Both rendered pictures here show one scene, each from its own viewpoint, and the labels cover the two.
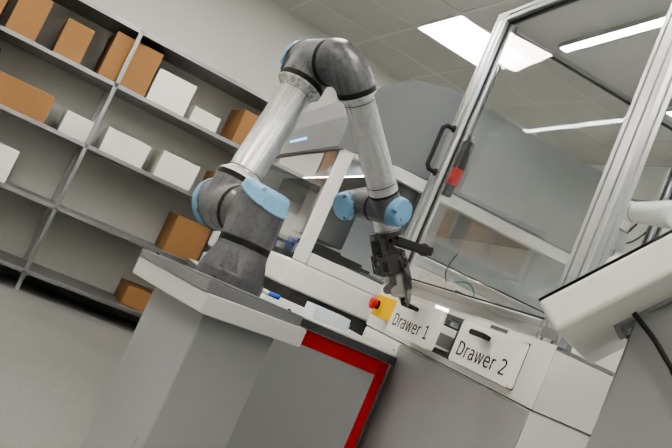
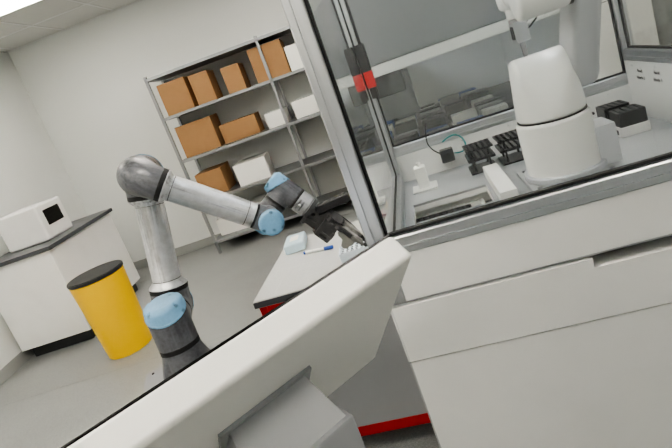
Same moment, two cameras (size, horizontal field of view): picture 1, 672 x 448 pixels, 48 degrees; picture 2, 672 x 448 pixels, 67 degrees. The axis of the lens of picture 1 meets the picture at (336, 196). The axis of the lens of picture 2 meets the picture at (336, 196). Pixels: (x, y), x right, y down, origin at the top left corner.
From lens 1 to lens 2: 139 cm
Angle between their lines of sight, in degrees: 35
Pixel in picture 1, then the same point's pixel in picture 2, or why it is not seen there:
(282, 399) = not seen: hidden behind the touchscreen
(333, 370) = not seen: hidden behind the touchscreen
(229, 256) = (166, 368)
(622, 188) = (334, 141)
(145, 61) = (273, 52)
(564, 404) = (436, 340)
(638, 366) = not seen: outside the picture
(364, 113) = (175, 198)
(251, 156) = (154, 273)
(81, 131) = (279, 118)
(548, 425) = (435, 362)
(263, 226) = (166, 338)
